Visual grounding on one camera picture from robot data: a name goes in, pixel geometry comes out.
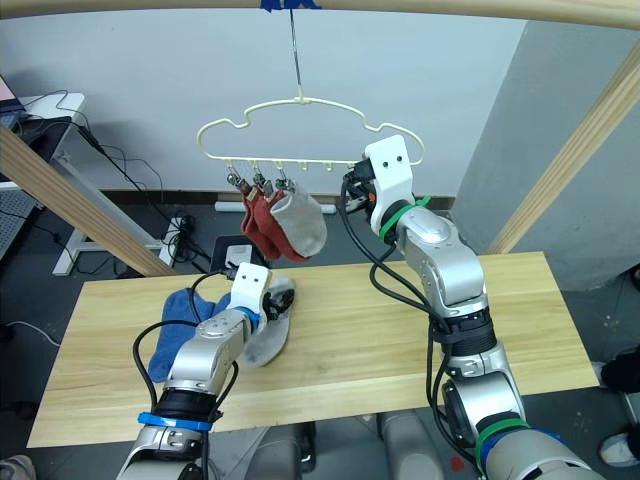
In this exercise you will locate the grey sock with tan cuff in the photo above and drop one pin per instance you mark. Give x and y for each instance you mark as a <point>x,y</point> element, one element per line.
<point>302,225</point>

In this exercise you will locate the small red sock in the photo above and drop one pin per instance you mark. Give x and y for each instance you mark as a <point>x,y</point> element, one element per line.
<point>249,220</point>

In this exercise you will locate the laptop with pink lid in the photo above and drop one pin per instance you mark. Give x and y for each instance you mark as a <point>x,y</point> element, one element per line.
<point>10,100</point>

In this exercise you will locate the grey rounded robot leg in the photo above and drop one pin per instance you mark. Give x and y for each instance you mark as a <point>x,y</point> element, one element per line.
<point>415,445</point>

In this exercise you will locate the small red floor scrap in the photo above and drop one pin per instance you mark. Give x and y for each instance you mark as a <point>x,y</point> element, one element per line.
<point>458,464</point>

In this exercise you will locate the wooden frame crossbeam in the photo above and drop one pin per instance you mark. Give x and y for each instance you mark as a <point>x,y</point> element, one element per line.
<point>450,9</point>

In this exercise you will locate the grey white sock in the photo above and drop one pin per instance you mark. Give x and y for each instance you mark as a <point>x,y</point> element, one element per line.
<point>272,340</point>

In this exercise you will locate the black shoe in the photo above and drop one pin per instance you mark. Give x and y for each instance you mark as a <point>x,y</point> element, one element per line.
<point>622,370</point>

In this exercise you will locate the white shoe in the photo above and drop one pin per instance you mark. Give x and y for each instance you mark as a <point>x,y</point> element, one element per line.
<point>622,447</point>

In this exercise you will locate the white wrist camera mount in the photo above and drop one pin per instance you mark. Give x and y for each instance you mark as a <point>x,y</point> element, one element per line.
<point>250,287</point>
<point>392,172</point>

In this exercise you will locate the large red sock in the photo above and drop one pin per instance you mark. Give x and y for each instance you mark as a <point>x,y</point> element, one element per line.
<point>270,235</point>

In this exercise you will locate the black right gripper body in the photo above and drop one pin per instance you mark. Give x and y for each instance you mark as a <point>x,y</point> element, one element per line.
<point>362,177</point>

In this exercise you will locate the blue tape strip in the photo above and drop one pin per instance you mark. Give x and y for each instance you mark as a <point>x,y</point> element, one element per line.
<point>290,4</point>

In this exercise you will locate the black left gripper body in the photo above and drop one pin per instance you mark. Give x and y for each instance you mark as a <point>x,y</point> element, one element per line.
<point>272,309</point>

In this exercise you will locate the white desk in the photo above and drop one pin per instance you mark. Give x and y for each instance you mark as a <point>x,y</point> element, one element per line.
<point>95,200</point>

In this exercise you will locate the metal hanger hook rod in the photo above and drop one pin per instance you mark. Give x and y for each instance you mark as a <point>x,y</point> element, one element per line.
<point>296,55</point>

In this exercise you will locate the blue sock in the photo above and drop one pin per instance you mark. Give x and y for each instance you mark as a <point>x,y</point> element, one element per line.
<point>175,310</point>

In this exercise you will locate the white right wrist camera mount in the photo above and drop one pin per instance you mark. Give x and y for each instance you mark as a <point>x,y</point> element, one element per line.
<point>392,172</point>

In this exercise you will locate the beige shoe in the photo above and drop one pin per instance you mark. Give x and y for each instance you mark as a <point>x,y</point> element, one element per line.
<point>15,469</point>

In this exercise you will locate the wooden frame slanted post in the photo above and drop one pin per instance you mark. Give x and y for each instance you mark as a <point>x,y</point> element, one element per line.
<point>565,155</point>
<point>75,205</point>

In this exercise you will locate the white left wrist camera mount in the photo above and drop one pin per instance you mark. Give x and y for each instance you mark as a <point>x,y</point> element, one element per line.
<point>250,287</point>

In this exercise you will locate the black box with white label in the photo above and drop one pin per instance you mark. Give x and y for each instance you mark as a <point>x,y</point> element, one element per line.
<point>235,252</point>

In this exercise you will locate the cream plastic clip hanger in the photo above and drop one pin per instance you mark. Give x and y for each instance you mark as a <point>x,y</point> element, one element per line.
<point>320,105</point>

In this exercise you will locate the metal hanger clip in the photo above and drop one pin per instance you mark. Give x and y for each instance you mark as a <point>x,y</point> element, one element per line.
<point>259,180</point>
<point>283,182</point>
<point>233,178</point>

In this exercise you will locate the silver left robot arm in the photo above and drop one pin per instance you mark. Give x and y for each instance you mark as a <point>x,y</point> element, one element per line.
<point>200,357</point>

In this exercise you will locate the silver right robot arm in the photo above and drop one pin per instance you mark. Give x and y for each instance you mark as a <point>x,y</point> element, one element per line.
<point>450,270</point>

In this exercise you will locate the white power strip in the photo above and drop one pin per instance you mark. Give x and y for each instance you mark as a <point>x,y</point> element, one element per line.
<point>230,205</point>

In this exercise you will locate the grey perforated board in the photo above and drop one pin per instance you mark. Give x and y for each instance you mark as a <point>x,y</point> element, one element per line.
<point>15,220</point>

